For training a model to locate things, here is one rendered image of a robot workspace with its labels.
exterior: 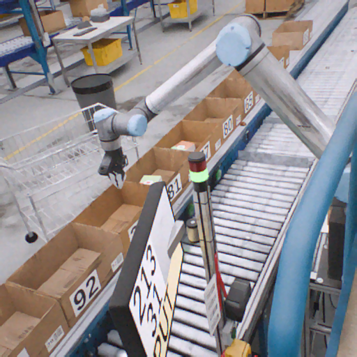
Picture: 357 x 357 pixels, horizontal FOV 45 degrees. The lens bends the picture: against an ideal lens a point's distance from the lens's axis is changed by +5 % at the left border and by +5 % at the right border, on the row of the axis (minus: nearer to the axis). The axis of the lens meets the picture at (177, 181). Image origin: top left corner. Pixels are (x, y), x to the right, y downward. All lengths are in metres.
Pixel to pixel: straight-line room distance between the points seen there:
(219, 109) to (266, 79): 1.79
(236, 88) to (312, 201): 3.13
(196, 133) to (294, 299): 2.54
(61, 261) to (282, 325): 1.79
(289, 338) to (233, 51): 1.12
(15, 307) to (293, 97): 1.39
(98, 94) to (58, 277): 3.49
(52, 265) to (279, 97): 1.27
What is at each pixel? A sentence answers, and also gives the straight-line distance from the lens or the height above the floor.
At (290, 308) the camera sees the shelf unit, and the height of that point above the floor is 1.92.
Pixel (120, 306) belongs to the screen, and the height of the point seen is 1.55.
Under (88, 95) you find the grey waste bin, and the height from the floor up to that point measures 0.55.
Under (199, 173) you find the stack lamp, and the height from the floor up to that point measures 1.62.
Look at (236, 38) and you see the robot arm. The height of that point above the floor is 1.86.
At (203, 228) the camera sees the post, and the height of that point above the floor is 1.41.
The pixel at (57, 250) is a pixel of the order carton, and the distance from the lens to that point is 2.09.
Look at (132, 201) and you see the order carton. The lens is 2.37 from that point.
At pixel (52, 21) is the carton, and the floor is 0.95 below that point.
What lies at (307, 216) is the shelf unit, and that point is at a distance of 0.41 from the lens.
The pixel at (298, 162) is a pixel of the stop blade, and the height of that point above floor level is 0.77.
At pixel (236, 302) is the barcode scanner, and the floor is 1.08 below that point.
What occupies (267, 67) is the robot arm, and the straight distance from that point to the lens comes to 1.43.
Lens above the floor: 2.21
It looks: 32 degrees down
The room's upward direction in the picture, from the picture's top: 10 degrees counter-clockwise
